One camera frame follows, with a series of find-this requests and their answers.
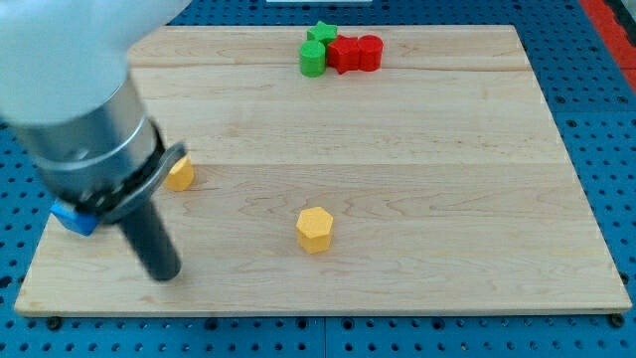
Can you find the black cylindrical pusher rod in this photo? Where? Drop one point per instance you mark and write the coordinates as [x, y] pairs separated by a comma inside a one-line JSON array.
[[144, 231]]

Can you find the blue cube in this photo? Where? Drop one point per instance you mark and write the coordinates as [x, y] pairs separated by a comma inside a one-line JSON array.
[[74, 220]]

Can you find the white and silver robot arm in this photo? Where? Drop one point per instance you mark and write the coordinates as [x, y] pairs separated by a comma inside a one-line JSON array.
[[68, 95]]

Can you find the yellow heart block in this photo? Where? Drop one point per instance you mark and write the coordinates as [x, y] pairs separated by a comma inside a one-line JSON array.
[[181, 176]]

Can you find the yellow hexagon block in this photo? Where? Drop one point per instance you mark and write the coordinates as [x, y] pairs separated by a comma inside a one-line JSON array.
[[314, 230]]

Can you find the green cylinder block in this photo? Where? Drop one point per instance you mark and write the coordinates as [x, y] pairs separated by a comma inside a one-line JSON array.
[[312, 59]]

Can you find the green star block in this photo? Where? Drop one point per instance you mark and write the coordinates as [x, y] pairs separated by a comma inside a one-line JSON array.
[[323, 33]]

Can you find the red star block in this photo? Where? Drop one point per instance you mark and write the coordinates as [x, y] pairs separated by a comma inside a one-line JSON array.
[[343, 54]]

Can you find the red cylinder block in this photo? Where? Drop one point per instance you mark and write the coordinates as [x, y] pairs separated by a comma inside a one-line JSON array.
[[371, 49]]

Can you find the light wooden board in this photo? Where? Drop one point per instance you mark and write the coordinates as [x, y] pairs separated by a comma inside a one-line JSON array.
[[450, 187]]

